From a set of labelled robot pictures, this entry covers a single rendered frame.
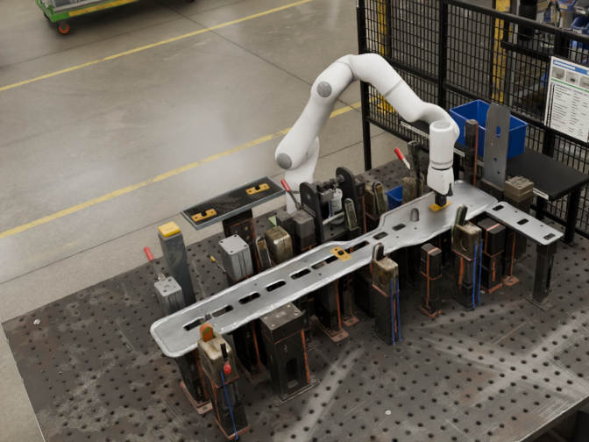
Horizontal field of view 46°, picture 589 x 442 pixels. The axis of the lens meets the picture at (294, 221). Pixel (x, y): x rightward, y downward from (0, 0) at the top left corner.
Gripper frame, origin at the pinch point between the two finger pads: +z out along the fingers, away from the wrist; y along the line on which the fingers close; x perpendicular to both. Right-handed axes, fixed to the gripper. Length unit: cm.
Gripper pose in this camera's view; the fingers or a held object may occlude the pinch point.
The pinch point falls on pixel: (440, 199)
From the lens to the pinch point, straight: 269.1
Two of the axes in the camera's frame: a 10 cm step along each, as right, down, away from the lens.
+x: 8.4, -3.7, 3.9
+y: 5.3, 4.3, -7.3
